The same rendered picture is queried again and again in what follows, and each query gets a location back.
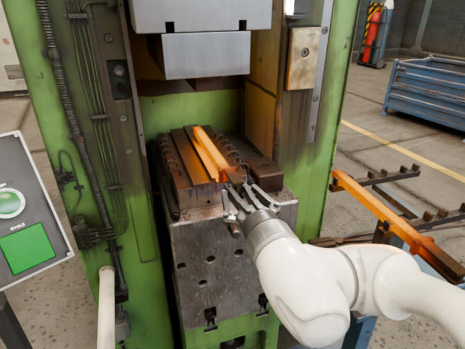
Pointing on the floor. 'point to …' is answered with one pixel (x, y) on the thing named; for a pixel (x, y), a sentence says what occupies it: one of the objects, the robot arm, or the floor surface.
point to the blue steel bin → (428, 90)
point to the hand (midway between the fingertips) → (232, 182)
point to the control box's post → (11, 327)
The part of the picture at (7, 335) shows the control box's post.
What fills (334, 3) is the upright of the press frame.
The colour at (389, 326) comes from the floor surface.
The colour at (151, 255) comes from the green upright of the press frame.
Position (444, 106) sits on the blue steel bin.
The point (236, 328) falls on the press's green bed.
